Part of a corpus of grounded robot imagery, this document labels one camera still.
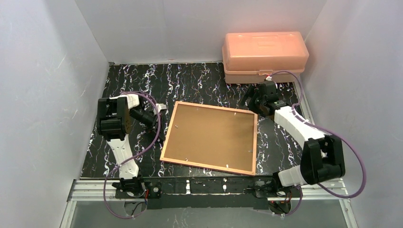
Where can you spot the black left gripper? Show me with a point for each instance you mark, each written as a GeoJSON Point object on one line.
{"type": "Point", "coordinates": [153, 120]}

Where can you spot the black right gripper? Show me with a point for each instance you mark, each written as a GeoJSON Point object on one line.
{"type": "Point", "coordinates": [253, 98]}

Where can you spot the brown cardboard backing board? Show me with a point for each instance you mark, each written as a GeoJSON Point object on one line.
{"type": "Point", "coordinates": [211, 135]}

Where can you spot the pink wooden picture frame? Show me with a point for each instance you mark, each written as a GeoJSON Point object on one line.
{"type": "Point", "coordinates": [167, 141]}

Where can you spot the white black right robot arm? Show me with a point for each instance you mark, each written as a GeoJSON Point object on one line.
{"type": "Point", "coordinates": [322, 154]}

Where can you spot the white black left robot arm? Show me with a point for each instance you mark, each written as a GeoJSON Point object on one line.
{"type": "Point", "coordinates": [114, 116]}

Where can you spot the pink plastic storage box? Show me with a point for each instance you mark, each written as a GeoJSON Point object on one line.
{"type": "Point", "coordinates": [251, 57]}

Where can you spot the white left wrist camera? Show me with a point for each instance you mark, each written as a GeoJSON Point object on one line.
{"type": "Point", "coordinates": [161, 107]}

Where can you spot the aluminium mounting rail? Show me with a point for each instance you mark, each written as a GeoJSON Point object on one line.
{"type": "Point", "coordinates": [97, 190]}

